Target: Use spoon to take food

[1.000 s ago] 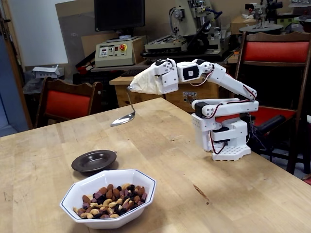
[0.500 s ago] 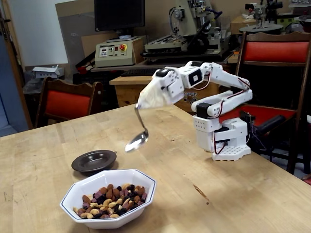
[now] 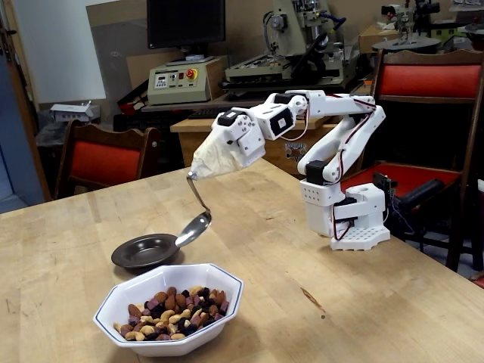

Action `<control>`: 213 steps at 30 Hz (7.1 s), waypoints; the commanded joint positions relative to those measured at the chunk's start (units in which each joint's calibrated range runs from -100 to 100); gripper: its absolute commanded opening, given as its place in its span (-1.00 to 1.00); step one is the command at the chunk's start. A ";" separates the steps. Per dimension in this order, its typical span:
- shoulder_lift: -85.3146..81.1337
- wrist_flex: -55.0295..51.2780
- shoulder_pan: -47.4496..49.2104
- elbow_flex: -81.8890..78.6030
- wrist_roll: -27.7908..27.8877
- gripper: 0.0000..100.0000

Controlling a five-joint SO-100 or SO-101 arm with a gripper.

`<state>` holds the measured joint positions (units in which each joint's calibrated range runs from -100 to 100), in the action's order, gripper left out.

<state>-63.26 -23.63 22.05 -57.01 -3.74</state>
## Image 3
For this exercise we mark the low wooden chair red padding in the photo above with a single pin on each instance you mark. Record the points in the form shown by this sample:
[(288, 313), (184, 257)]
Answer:
[(106, 162)]

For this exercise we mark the wooden workbench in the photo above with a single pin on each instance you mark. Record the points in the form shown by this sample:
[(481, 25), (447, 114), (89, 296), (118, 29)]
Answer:
[(186, 141)]

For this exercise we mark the white robot arm with base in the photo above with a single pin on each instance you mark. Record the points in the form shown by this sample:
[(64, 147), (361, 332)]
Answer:
[(340, 104)]

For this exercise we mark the beige benchtop milling machine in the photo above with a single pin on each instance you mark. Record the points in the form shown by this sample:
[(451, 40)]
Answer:
[(295, 34)]

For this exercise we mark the red rounded object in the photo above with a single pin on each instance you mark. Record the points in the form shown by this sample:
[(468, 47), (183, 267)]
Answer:
[(479, 281)]

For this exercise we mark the brown cardboard box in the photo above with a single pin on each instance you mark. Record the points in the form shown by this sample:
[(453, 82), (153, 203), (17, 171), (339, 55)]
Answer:
[(372, 38)]

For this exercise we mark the white octagonal bowl blue rim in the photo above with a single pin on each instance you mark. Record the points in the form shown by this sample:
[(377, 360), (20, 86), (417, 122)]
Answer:
[(159, 278)]

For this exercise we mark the clear plastic bag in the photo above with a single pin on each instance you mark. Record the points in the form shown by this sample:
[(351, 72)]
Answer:
[(49, 134)]

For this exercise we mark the small dark brown dish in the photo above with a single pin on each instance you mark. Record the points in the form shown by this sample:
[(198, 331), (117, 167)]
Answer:
[(143, 251)]

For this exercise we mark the round black turntable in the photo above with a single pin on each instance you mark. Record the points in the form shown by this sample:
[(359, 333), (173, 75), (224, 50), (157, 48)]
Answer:
[(406, 44)]

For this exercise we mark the small metal mechanism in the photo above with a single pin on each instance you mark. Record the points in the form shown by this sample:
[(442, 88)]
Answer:
[(402, 19)]

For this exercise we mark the black and red tray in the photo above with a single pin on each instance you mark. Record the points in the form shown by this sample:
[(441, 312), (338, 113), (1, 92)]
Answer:
[(130, 106)]

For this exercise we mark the grey flat panel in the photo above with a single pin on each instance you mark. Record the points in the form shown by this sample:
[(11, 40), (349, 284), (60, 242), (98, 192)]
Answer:
[(117, 75)]

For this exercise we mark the black computer keyboard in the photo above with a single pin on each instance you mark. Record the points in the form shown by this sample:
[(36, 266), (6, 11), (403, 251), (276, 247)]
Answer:
[(200, 114)]

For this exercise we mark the mixed nuts and dried fruit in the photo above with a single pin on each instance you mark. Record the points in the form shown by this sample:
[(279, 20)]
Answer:
[(170, 314)]

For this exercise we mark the black cylinder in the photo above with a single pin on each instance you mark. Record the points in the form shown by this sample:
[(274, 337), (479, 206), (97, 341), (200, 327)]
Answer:
[(423, 191)]

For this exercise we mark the beige control box red button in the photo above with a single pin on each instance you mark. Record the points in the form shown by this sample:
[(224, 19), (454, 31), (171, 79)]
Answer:
[(177, 89)]

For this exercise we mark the black computer monitor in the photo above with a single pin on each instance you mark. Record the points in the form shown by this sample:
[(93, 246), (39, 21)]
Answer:
[(185, 22)]

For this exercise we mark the bent metal spoon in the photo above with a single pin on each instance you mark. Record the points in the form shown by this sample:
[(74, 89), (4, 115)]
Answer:
[(193, 228)]

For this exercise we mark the white board panel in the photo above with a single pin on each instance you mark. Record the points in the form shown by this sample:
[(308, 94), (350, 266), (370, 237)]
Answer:
[(56, 49)]

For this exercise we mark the black plastic crate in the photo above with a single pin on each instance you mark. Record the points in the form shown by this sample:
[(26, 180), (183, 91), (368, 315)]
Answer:
[(143, 123)]

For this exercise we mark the small dark circuit board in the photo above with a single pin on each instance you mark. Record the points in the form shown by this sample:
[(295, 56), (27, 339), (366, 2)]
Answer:
[(383, 181)]

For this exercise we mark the white model house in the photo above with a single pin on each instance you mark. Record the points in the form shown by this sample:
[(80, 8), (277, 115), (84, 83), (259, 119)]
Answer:
[(72, 111)]

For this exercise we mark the green box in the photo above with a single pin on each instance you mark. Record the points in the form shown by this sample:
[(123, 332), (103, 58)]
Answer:
[(453, 34)]

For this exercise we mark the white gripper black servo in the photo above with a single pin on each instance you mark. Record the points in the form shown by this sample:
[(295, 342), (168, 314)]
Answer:
[(242, 145)]

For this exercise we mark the tall wooden chair red padding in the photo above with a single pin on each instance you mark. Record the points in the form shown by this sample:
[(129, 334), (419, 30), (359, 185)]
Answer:
[(427, 81)]

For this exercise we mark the beige masking tape wrap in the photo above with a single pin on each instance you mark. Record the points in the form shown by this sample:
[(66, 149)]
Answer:
[(211, 155)]

